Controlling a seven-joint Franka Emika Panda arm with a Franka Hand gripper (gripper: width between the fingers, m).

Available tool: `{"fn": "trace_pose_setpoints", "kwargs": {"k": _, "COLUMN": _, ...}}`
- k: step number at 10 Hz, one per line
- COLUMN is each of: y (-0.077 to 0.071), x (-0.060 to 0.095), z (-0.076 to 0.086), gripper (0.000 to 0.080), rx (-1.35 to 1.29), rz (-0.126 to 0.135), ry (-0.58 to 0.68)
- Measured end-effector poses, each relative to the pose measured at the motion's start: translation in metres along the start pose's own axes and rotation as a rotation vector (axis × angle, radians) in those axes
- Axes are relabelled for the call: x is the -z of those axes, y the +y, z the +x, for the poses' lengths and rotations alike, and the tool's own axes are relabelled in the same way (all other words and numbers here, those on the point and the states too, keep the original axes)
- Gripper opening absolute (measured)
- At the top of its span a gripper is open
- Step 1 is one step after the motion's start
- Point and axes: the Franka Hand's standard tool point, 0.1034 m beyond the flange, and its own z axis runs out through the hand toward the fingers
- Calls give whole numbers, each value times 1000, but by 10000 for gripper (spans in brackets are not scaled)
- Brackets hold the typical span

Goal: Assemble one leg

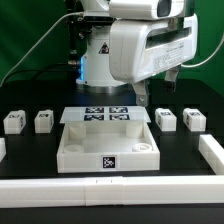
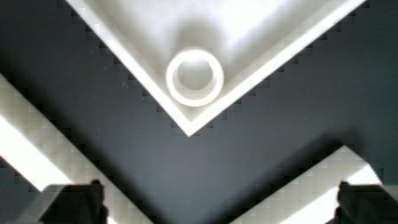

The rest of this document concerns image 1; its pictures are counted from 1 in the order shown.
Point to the white front fence bar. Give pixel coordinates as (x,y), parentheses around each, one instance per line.
(111,191)

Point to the white marker base plate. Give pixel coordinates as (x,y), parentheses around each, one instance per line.
(104,113)

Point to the white left fence bar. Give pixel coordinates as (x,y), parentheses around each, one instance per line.
(2,149)

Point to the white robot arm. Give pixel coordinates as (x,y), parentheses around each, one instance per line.
(89,24)

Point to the white fence bar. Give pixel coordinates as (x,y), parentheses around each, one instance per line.
(212,152)
(2,149)
(111,191)

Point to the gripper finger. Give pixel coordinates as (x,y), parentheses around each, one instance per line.
(171,78)
(142,94)

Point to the white square table top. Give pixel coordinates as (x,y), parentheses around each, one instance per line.
(107,146)

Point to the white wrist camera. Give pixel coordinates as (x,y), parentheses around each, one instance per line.
(145,9)

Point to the white right fence bar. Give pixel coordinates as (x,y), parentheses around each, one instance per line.
(212,152)

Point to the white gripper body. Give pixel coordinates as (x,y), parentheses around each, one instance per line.
(141,49)

